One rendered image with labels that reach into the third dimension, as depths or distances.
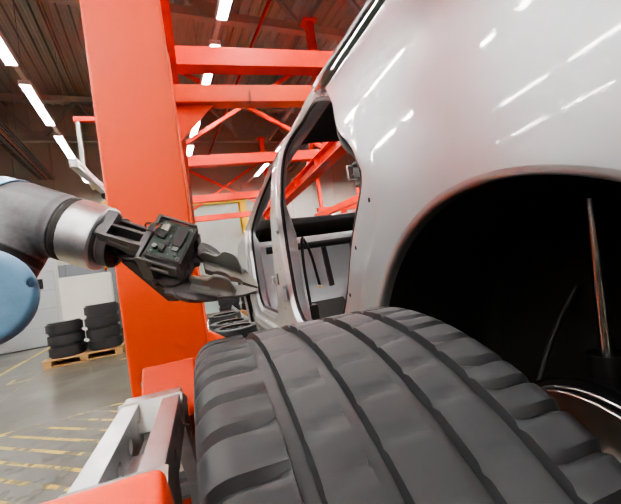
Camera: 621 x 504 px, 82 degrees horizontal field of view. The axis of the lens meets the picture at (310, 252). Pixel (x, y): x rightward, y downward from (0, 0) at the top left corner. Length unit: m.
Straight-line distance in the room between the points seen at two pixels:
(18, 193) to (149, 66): 0.46
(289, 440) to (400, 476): 0.06
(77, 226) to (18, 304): 0.15
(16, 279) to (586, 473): 0.45
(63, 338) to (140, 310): 8.05
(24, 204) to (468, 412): 0.53
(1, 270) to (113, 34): 0.67
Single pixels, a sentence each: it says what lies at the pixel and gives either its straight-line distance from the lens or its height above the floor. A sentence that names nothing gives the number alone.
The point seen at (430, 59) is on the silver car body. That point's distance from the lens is 0.61.
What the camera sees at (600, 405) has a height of 1.01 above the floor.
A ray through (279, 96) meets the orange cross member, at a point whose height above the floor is 2.64.
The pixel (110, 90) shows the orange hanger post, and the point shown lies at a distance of 0.92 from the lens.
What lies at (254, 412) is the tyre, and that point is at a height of 1.16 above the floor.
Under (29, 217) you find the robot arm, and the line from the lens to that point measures 0.57.
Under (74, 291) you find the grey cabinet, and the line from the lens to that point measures 11.51.
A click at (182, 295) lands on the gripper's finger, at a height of 1.23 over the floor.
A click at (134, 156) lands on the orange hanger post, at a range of 0.86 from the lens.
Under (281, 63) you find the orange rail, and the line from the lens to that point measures 4.00.
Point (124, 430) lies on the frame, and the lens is 0.39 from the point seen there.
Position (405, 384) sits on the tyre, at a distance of 0.27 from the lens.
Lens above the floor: 1.24
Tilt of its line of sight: 2 degrees up
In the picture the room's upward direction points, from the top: 9 degrees counter-clockwise
